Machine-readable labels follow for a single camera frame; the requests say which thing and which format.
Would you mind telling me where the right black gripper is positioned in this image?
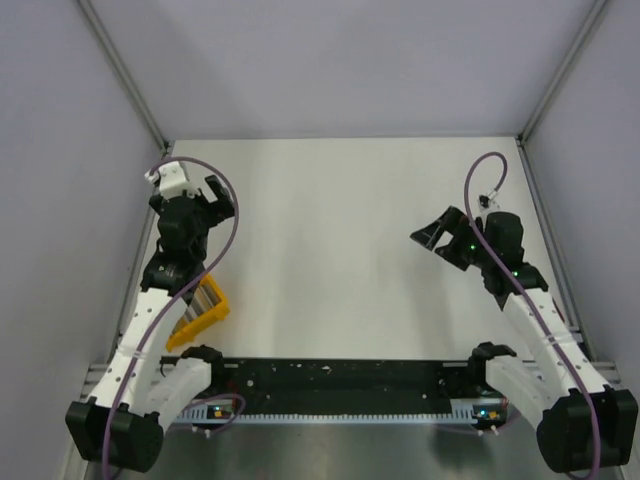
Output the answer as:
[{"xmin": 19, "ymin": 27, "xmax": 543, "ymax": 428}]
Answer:
[{"xmin": 411, "ymin": 206, "xmax": 494, "ymax": 271}]

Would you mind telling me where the yellow plastic card bin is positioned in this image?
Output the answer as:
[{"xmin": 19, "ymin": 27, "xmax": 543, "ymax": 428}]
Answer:
[{"xmin": 165, "ymin": 274, "xmax": 230, "ymax": 352}]

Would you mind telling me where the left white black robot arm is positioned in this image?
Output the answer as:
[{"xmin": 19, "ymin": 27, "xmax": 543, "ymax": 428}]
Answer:
[{"xmin": 65, "ymin": 164, "xmax": 239, "ymax": 479}]

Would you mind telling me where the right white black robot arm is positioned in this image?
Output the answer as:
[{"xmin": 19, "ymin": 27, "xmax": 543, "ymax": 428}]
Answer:
[{"xmin": 410, "ymin": 207, "xmax": 639, "ymax": 474}]

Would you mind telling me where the stack of cards in bin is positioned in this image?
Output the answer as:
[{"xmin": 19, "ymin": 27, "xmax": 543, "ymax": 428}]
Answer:
[{"xmin": 173, "ymin": 275, "xmax": 223, "ymax": 333}]

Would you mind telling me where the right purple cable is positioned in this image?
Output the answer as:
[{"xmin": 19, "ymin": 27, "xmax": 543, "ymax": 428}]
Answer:
[{"xmin": 464, "ymin": 153, "xmax": 601, "ymax": 475}]

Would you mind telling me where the purple cable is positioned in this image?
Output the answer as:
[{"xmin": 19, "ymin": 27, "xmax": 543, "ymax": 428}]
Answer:
[
  {"xmin": 101, "ymin": 157, "xmax": 247, "ymax": 475},
  {"xmin": 464, "ymin": 153, "xmax": 601, "ymax": 475}
]

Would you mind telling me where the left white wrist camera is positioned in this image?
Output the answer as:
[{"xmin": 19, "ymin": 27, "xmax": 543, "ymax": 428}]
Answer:
[{"xmin": 145, "ymin": 161, "xmax": 198, "ymax": 200}]

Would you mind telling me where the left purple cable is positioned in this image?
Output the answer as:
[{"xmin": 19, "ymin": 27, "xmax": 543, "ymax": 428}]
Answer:
[{"xmin": 101, "ymin": 157, "xmax": 247, "ymax": 475}]

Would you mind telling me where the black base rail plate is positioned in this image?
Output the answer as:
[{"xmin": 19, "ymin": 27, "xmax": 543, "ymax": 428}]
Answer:
[{"xmin": 197, "ymin": 357, "xmax": 508, "ymax": 418}]

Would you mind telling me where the white slotted cable duct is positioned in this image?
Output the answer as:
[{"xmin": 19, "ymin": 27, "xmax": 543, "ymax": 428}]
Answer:
[{"xmin": 179, "ymin": 402, "xmax": 507, "ymax": 426}]

